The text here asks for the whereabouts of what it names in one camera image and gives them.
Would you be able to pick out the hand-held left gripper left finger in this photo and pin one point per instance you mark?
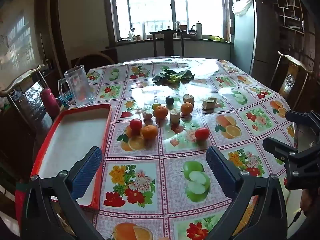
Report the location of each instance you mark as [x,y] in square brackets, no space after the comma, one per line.
[87,173]

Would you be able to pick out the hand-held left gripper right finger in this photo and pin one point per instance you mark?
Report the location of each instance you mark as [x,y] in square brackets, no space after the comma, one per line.
[221,173]

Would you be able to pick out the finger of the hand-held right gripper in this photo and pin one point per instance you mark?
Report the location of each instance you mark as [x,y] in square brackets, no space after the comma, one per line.
[303,118]
[282,152]

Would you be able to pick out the red tray with white inside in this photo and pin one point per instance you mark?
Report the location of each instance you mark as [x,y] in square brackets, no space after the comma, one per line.
[75,135]

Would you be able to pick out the red tomato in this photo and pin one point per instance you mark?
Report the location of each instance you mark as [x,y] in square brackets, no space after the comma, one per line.
[136,124]
[202,133]

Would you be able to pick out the orange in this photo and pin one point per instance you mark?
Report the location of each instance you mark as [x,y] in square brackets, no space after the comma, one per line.
[160,111]
[187,108]
[149,131]

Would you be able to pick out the wooden chair with round emblem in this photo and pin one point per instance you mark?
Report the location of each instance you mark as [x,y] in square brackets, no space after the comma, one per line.
[291,77]

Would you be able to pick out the fruit and flower printed tablecloth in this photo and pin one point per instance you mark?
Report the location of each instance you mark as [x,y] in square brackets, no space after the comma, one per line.
[170,160]

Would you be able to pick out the beige cut vegetable chunk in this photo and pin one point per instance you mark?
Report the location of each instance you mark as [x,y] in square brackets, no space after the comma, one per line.
[213,99]
[208,104]
[175,115]
[188,98]

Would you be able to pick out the blue patterned packet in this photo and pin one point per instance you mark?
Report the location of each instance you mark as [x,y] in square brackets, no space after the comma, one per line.
[68,97]

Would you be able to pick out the red bottle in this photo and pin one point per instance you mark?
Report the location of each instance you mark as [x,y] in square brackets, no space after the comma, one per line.
[50,102]

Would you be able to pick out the small beige vegetable chunk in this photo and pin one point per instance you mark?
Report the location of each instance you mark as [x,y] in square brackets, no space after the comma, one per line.
[147,115]

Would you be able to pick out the clear glass mug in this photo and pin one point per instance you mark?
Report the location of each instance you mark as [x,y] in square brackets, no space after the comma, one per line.
[78,87]

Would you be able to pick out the dark purple plum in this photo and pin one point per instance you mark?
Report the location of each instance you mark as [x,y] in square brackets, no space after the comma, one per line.
[170,100]

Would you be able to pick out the small green fruit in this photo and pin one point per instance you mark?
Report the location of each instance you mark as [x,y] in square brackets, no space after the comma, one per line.
[155,106]

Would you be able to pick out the grey refrigerator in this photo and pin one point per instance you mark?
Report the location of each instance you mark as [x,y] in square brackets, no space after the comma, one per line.
[243,42]

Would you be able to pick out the leafy green vegetable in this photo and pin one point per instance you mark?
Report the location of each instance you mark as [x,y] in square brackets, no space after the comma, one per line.
[172,77]

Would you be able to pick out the yellow green sponge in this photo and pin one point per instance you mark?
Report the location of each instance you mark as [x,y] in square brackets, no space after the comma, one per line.
[218,39]

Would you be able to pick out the white plastic bag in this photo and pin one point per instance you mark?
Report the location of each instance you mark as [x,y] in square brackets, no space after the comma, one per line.
[241,6]

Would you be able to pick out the white paper towel roll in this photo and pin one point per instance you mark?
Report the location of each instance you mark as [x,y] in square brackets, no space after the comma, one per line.
[198,31]

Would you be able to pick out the dark kettle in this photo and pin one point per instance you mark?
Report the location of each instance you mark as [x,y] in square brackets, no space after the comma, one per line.
[192,31]

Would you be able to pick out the small bottle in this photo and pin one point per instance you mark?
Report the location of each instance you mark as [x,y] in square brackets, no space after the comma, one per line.
[130,35]

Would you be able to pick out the dark wooden chair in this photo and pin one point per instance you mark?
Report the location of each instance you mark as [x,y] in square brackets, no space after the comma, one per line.
[167,33]

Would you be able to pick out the etched glass partition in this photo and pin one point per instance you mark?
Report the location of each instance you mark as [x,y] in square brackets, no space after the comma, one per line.
[17,37]

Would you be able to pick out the tall white slim bottle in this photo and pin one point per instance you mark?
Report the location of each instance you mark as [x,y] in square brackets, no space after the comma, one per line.
[144,31]

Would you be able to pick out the spray bottle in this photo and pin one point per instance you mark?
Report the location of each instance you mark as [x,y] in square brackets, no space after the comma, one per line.
[178,26]

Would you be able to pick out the window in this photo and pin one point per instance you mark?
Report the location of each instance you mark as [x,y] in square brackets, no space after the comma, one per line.
[150,5]

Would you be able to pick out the wooden wall shelf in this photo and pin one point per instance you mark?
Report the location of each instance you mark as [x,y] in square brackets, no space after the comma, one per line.
[290,17]

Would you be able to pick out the wooden chair with curved rail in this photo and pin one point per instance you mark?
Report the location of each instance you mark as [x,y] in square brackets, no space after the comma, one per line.
[25,76]

